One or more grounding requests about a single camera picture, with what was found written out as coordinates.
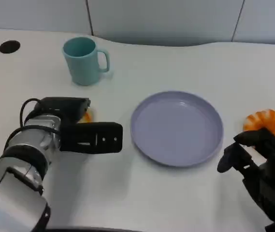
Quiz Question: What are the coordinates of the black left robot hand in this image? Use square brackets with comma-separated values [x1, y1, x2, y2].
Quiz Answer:
[33, 97, 91, 123]

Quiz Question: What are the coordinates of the orange and white bread roll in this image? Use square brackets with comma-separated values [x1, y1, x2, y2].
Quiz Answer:
[243, 109, 275, 145]
[80, 111, 95, 123]

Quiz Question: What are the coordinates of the pale green mug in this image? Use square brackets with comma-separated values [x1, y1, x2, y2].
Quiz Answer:
[62, 37, 111, 86]

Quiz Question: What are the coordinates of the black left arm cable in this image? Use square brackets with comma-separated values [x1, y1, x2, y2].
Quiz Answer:
[4, 98, 62, 150]

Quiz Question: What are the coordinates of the black table cable grommet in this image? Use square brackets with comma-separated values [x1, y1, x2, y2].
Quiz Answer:
[0, 40, 21, 54]

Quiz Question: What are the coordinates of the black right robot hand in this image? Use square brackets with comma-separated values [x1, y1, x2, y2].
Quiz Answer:
[217, 128, 275, 232]

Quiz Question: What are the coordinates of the lilac plate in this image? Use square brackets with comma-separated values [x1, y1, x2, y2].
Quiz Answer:
[130, 91, 224, 168]

